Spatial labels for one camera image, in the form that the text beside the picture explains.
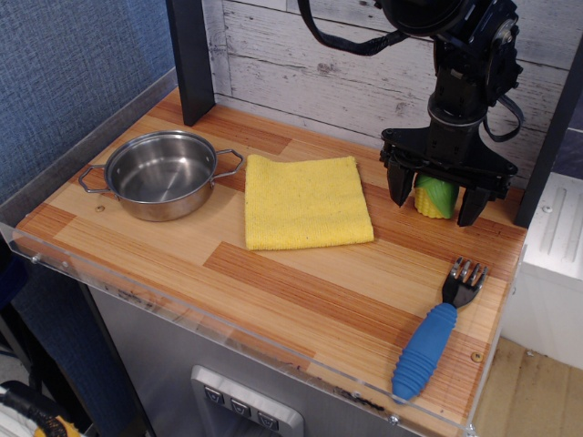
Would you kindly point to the black right upright post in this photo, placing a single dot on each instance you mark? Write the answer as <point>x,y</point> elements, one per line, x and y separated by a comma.
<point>550,47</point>

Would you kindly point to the white ribbed box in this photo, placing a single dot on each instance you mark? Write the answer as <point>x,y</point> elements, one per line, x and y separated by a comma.
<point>554,237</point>

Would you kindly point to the yellow folded cloth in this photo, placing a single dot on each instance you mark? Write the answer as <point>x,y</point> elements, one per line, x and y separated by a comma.
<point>304,204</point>

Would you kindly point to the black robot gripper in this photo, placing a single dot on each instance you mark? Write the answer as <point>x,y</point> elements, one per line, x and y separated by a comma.
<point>453,153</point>

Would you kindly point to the black left upright post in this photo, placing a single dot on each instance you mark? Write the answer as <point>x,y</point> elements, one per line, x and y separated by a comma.
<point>192,58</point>

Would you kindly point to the green yellow toy corn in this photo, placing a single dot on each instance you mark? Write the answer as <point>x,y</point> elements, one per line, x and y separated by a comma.
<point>434,198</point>

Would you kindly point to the stainless steel pot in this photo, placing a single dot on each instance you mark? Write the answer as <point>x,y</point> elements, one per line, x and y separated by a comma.
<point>162,176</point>

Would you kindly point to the black upright post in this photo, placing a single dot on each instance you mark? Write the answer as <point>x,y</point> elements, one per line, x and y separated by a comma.
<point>550,47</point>
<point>192,58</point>

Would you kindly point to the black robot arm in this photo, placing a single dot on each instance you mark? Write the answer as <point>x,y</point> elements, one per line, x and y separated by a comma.
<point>475,66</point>

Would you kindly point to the clear acrylic edge guard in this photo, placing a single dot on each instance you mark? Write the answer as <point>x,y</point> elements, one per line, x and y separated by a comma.
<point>264,322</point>

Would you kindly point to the blue handled metal fork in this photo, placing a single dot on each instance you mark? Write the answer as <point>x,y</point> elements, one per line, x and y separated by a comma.
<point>420,356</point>

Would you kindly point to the steel cabinet button panel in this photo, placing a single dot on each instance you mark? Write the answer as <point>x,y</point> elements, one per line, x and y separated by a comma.
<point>246,403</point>

